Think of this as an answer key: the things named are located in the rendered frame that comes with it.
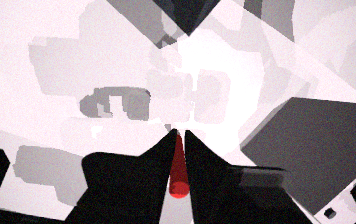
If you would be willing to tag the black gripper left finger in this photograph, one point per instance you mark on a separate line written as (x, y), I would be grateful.
(149, 170)

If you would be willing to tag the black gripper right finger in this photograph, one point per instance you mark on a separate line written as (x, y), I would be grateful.
(209, 177)

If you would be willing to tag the red peg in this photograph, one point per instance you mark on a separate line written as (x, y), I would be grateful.
(178, 180)

